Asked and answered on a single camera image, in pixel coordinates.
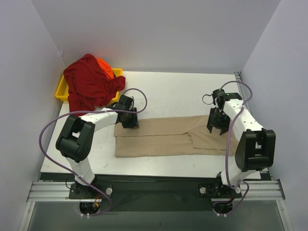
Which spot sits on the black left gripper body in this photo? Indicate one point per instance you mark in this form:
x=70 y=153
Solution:
x=131 y=119

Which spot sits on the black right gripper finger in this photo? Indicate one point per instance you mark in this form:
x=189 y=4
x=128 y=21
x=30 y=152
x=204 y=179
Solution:
x=223 y=131
x=209 y=127

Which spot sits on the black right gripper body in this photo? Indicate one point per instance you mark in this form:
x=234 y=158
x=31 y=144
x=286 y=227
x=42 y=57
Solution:
x=217 y=121

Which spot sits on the beige t shirt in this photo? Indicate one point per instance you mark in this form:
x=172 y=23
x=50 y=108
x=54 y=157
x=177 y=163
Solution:
x=172 y=136

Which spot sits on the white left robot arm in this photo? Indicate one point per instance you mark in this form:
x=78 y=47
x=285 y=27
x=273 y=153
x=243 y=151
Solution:
x=76 y=136

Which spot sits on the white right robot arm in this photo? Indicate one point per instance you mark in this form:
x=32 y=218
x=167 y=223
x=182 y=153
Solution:
x=250 y=147

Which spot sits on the orange t shirt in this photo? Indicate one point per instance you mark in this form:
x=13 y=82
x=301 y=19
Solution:
x=106 y=68

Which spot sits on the dark red t shirt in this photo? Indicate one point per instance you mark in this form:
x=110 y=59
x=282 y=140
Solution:
x=89 y=87

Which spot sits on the yellow plastic bin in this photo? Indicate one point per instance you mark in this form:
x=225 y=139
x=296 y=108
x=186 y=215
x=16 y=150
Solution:
x=62 y=89

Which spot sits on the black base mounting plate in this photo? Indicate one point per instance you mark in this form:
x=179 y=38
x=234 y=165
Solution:
x=154 y=194

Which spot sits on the aluminium frame rail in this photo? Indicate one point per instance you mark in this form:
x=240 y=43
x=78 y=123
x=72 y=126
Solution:
x=270 y=190

